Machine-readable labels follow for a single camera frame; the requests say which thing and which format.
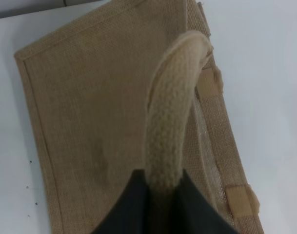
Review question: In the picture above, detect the brown linen bag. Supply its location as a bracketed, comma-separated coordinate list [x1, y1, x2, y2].
[15, 0, 263, 234]

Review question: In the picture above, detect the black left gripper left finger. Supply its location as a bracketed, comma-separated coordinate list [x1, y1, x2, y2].
[92, 170, 149, 234]

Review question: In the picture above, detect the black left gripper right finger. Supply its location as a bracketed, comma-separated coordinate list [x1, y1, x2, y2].
[169, 171, 238, 234]

